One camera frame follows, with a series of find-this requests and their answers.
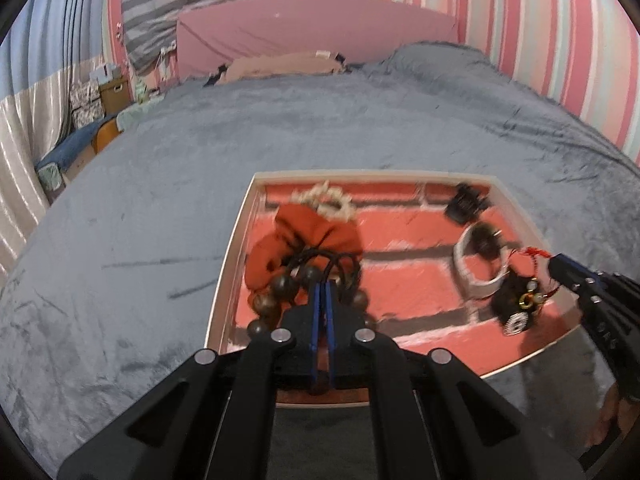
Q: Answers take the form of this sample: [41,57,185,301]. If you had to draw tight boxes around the beige pillow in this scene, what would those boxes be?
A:
[220,51,348,83]

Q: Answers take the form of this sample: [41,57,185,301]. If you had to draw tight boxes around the person's right hand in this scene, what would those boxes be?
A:
[585,380,627,448]

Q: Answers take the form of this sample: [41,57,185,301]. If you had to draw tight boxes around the pale green cloth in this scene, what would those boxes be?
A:
[120,85,166,127]

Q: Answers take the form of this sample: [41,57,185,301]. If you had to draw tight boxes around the beige scrunchie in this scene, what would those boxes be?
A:
[291,181,356,222]

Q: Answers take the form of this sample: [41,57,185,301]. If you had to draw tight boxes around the white tray with red lining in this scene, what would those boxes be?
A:
[204,170,583,408]

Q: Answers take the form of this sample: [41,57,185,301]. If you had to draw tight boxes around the white strap watch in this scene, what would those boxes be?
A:
[452,222,513,301]

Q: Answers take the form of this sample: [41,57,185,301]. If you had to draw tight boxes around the black hair claw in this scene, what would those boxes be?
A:
[445,182,492,225]

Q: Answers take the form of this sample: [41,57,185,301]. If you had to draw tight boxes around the black hair tie red balls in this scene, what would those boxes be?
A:
[285,250,363,306]

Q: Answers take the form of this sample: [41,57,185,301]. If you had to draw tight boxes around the grey plush blanket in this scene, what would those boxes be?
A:
[0,42,640,480]

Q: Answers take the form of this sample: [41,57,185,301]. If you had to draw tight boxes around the orange scrunchie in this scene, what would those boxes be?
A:
[243,203,366,293]

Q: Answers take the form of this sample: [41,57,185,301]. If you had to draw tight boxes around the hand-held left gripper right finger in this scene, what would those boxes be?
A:
[324,282,587,480]

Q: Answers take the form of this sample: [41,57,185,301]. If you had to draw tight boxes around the wooden chair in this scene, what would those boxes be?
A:
[91,120,123,153]

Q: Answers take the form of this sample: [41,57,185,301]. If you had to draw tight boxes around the floral patterned storage box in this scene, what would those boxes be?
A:
[70,82,103,128]

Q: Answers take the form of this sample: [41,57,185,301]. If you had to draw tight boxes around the pink headboard cushion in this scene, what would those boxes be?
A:
[176,0,460,81]

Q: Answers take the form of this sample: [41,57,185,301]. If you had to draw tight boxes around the brown wooden bead bracelet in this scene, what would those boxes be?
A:
[246,265,373,346]

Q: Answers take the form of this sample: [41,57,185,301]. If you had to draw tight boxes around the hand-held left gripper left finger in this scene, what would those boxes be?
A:
[56,282,324,480]

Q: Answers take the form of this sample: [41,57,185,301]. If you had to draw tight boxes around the blue cloth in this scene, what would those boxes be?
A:
[36,117,121,176]

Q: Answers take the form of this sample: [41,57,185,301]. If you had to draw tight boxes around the pale striped curtain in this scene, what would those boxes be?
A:
[0,0,108,266]

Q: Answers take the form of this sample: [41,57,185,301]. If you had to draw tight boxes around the red string bracelet gold charms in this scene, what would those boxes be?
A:
[517,246,563,311]

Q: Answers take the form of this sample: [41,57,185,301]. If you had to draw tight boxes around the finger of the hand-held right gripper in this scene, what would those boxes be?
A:
[572,282,640,403]
[547,254,640,301]

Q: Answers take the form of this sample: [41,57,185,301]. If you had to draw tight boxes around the brown cardboard box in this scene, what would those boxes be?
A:
[99,76,131,112]

